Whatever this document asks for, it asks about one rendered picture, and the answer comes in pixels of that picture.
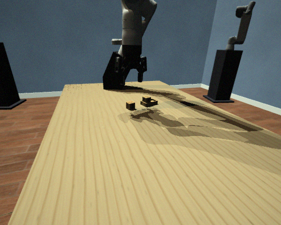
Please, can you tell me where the tan wooden cube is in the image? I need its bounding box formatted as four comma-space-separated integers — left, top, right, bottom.
142, 95, 151, 103
126, 101, 135, 110

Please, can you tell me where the tan shallow rectangular tray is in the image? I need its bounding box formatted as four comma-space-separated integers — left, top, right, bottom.
140, 98, 158, 107

